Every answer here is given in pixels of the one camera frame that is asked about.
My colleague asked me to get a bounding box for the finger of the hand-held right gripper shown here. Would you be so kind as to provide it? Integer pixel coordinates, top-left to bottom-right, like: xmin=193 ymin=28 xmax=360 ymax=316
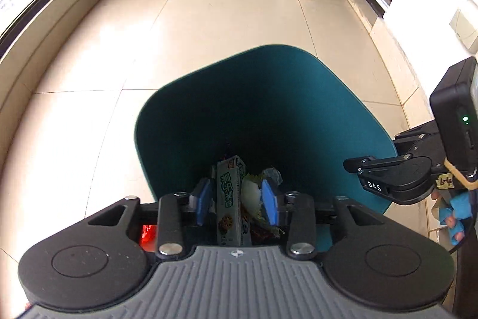
xmin=343 ymin=153 xmax=414 ymax=174
xmin=393 ymin=120 xmax=441 ymax=156

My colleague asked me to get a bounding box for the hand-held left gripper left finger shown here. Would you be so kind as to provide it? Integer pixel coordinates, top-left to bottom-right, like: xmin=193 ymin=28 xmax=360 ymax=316
xmin=88 ymin=178 xmax=212 ymax=260

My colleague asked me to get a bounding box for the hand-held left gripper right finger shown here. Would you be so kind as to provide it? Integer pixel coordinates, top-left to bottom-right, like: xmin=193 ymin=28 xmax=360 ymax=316
xmin=261 ymin=179 xmax=390 ymax=260

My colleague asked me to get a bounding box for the pale green cookie box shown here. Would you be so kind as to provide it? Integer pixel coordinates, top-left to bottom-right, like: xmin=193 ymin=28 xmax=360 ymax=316
xmin=216 ymin=155 xmax=252 ymax=247

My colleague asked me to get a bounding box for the teal plastic bin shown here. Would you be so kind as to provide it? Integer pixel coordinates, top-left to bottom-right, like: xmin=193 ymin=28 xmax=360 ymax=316
xmin=134 ymin=44 xmax=399 ymax=248

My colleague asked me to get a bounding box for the person's right hand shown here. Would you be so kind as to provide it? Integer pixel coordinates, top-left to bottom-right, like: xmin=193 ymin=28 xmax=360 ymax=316
xmin=430 ymin=188 xmax=476 ymax=248

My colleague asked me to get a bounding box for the printed snack wrapper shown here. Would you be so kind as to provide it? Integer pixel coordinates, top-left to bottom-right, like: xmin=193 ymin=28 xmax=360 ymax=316
xmin=241 ymin=209 xmax=285 ymax=238

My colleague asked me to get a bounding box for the clear plastic wrap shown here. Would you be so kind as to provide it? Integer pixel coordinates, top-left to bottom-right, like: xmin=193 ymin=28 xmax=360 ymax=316
xmin=261 ymin=167 xmax=283 ymax=186

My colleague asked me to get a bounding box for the tan paper tag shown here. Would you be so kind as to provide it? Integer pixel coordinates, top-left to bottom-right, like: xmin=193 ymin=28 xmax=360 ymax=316
xmin=436 ymin=171 xmax=459 ymax=190

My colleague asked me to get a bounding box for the red plastic bag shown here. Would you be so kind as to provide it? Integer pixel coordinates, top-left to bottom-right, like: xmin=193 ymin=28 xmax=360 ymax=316
xmin=140 ymin=224 xmax=158 ymax=251

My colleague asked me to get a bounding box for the white wall box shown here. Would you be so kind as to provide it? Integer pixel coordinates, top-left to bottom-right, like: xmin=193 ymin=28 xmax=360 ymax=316
xmin=449 ymin=0 xmax=478 ymax=55

